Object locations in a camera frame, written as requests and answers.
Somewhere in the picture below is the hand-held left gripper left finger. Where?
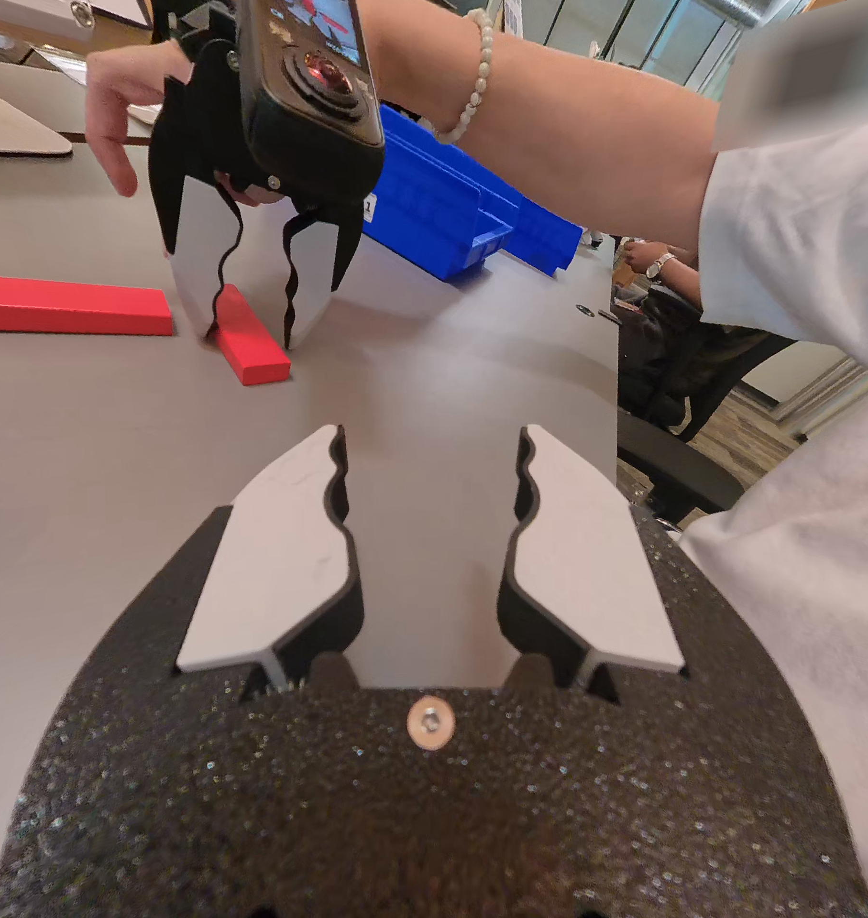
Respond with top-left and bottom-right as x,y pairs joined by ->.
174,423 -> 366,693

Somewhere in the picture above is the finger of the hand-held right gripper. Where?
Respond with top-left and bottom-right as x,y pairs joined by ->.
167,174 -> 244,339
282,215 -> 343,351

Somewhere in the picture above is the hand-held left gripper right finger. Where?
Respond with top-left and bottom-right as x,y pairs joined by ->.
496,423 -> 687,695

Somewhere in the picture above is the red wooden plank block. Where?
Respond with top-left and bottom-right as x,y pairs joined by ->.
210,283 -> 292,387
0,274 -> 174,337

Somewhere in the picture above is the blue plastic bin with tag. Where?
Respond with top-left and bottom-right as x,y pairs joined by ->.
362,102 -> 515,283

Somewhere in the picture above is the person's right hand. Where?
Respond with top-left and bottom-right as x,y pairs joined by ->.
86,0 -> 488,198

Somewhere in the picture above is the instruction sheet on stand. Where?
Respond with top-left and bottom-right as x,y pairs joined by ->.
0,0 -> 151,157

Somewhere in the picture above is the white bead bracelet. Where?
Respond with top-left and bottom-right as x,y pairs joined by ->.
434,7 -> 495,144

